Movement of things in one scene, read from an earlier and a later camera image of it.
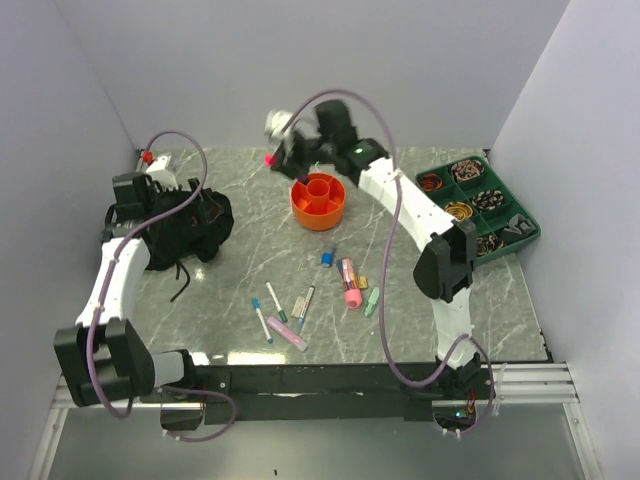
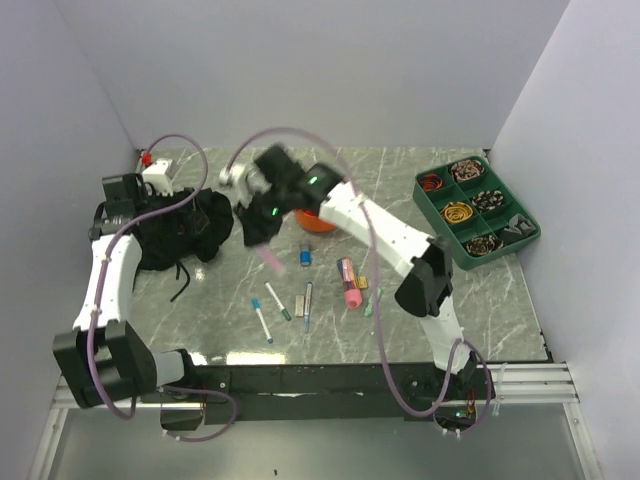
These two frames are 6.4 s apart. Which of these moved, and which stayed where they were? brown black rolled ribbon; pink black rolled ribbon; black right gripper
Moved: black right gripper
Stayed: brown black rolled ribbon; pink black rolled ribbon
